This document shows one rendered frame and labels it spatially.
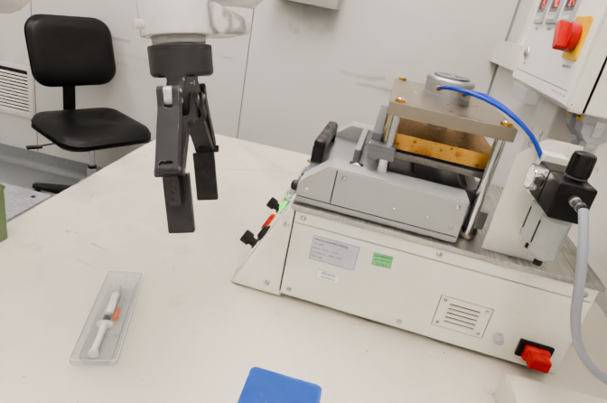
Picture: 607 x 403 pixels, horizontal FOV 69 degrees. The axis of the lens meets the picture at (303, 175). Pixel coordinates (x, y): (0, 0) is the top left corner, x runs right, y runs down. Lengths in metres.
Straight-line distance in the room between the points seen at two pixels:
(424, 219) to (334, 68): 1.65
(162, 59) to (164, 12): 0.05
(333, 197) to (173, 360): 0.32
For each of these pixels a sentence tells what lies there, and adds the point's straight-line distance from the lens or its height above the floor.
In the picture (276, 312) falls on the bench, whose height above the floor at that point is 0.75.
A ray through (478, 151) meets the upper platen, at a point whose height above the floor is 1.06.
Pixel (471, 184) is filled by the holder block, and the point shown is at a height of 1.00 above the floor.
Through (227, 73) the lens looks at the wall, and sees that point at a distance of 2.37.
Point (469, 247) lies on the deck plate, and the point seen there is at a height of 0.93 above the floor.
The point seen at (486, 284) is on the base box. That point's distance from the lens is 0.72.
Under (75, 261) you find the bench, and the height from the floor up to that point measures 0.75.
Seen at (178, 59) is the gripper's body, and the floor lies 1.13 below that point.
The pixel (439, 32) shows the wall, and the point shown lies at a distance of 2.25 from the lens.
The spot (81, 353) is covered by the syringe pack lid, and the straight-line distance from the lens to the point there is 0.65.
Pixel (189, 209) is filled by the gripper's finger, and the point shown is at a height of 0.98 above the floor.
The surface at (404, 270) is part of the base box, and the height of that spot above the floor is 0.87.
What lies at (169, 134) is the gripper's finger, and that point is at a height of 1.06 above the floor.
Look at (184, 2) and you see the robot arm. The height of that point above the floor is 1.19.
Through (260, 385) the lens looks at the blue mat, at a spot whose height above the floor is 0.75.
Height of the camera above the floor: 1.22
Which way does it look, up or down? 22 degrees down
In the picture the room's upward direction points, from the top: 11 degrees clockwise
